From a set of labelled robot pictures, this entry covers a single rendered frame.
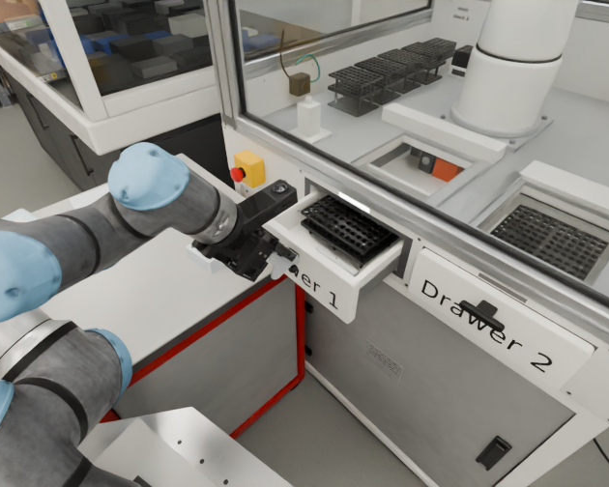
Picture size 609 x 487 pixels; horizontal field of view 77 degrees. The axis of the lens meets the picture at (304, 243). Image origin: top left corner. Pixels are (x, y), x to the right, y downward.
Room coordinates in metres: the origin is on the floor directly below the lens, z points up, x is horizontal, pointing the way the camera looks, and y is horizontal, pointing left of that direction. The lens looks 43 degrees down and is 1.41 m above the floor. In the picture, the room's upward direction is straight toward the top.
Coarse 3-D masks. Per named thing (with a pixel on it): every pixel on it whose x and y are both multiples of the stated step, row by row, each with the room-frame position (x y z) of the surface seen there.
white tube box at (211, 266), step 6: (186, 246) 0.64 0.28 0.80; (192, 246) 0.65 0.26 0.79; (192, 252) 0.62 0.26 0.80; (198, 252) 0.62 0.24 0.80; (192, 258) 0.63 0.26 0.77; (198, 258) 0.61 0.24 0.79; (204, 258) 0.60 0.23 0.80; (198, 264) 0.62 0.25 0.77; (204, 264) 0.60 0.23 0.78; (210, 264) 0.59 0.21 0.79; (216, 264) 0.60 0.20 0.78; (222, 264) 0.61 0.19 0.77; (210, 270) 0.59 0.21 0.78; (216, 270) 0.60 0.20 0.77
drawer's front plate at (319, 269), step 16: (272, 224) 0.57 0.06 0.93; (288, 240) 0.53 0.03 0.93; (304, 256) 0.49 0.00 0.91; (320, 256) 0.48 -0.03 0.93; (288, 272) 0.53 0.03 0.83; (304, 272) 0.49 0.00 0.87; (320, 272) 0.46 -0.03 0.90; (336, 272) 0.44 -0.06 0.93; (304, 288) 0.49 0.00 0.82; (320, 288) 0.46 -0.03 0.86; (336, 288) 0.43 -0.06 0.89; (352, 288) 0.41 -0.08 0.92; (336, 304) 0.43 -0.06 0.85; (352, 304) 0.41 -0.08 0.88; (352, 320) 0.42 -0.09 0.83
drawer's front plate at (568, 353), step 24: (432, 264) 0.47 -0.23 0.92; (408, 288) 0.49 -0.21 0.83; (432, 288) 0.46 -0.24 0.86; (456, 288) 0.43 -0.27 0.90; (480, 288) 0.41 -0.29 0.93; (456, 312) 0.42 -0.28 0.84; (504, 312) 0.37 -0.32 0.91; (528, 312) 0.36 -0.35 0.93; (480, 336) 0.38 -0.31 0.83; (528, 336) 0.34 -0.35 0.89; (552, 336) 0.32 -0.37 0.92; (576, 336) 0.31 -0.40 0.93; (528, 360) 0.32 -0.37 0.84; (552, 360) 0.31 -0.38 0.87; (576, 360) 0.29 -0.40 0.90; (552, 384) 0.29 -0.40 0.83
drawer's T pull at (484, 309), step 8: (464, 304) 0.39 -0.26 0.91; (472, 304) 0.39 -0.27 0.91; (480, 304) 0.39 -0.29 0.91; (488, 304) 0.39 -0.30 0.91; (472, 312) 0.37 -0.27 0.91; (480, 312) 0.37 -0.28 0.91; (488, 312) 0.37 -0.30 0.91; (496, 312) 0.38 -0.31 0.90; (480, 320) 0.36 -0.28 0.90; (488, 320) 0.36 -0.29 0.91; (496, 320) 0.35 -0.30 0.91; (496, 328) 0.34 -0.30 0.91; (504, 328) 0.34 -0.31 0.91
